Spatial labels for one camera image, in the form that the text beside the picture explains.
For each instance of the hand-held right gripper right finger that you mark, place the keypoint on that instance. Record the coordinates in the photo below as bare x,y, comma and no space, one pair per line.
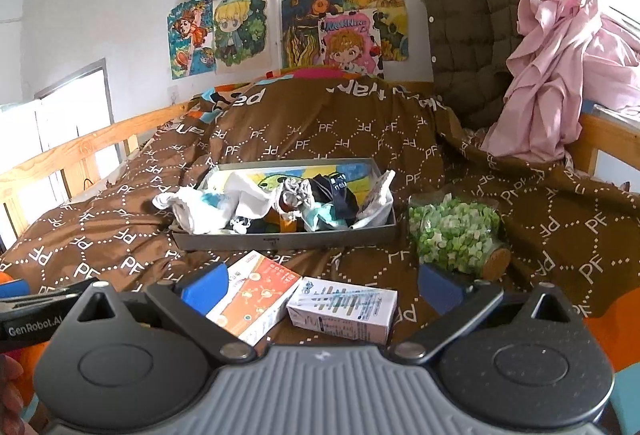
440,286

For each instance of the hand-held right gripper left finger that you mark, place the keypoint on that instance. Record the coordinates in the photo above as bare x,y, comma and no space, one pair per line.
205,289

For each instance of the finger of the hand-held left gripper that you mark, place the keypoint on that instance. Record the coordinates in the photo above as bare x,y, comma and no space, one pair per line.
11,290
70,292

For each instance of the grey box with frog drawing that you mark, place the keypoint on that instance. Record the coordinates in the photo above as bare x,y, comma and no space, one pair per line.
280,242

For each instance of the clear plastic packet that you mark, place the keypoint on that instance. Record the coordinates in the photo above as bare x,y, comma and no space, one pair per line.
377,200

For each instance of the dark navy cloth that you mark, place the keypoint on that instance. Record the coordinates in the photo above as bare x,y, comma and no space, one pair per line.
332,195

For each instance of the person's left hand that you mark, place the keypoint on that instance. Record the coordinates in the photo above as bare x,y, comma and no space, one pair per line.
11,390

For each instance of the orange white carton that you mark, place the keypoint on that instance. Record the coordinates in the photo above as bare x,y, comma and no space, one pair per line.
255,295

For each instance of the jar of green pieces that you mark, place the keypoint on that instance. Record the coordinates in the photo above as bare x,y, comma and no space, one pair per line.
450,235

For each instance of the white blue carton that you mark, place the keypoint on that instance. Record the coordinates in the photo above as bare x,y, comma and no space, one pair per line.
345,310

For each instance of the window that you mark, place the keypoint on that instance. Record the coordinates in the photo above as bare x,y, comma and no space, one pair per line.
60,125

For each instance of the brown printed blanket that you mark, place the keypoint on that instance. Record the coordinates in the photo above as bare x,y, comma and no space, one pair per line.
325,125

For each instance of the wooden bed footboard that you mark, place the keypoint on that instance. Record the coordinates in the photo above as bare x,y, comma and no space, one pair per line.
600,131

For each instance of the pink crumpled garment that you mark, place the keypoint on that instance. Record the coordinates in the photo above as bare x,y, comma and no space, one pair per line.
550,80

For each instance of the pink orange pillow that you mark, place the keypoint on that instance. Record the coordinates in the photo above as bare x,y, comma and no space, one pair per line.
320,72

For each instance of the white shelf board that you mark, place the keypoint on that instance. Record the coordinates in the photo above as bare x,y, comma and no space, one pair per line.
617,112

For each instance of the brown quilted jacket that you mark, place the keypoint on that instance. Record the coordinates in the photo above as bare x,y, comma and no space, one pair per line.
465,25

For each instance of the wooden bed guard rail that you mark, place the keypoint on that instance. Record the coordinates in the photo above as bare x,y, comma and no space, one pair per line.
75,150

